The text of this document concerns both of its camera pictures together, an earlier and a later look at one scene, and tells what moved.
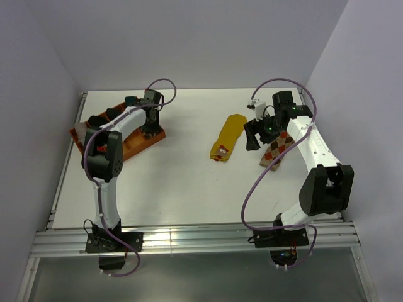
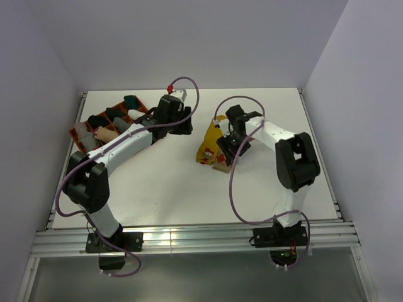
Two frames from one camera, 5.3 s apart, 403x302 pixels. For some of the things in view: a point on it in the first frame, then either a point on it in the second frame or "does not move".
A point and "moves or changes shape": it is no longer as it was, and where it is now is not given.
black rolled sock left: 96,121 does not move
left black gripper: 154,128 -> 186,128
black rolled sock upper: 112,113 does not move
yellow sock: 232,128 moves or changes shape
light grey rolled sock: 80,128 does not move
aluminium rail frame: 53,243 does not move
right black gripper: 252,127 -> 223,143
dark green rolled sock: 130,100 does not move
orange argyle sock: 275,149 -> 220,163
